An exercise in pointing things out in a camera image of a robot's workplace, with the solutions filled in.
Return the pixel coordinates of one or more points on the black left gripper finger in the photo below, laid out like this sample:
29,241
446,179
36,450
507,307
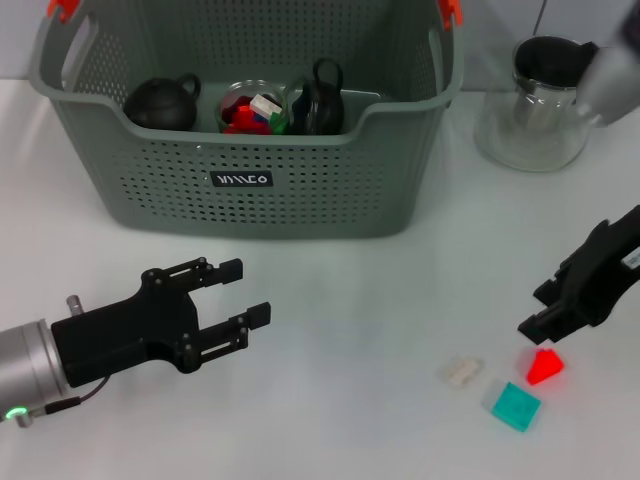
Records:
257,315
225,271

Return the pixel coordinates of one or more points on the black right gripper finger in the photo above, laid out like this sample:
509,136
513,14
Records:
545,330
548,291

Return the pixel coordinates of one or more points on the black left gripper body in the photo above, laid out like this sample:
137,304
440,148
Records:
125,335

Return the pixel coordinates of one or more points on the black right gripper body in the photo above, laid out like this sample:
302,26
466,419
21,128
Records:
605,270

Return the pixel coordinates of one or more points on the orange-red slope brick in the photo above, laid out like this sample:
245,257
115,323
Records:
545,367

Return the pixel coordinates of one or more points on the teal square brick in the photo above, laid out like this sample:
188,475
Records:
515,407

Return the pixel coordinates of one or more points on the white notched brick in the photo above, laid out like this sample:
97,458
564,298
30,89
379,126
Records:
462,371

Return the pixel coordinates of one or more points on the dark red curved brick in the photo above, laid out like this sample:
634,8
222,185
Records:
245,121

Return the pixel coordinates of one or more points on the green two-stud brick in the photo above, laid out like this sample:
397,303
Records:
277,124

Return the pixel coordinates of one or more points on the white two-stud brick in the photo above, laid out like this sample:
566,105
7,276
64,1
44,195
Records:
265,105

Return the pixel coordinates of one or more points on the glass teacup black sleeve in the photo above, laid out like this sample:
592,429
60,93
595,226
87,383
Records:
327,107
230,97

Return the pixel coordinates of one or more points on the grey perforated plastic storage bin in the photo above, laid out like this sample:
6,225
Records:
300,200

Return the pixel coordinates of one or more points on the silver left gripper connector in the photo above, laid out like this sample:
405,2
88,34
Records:
75,305

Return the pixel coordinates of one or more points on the glass pitcher black lid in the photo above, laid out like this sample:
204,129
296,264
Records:
530,135

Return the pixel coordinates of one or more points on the black clay teapot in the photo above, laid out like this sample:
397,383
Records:
160,107

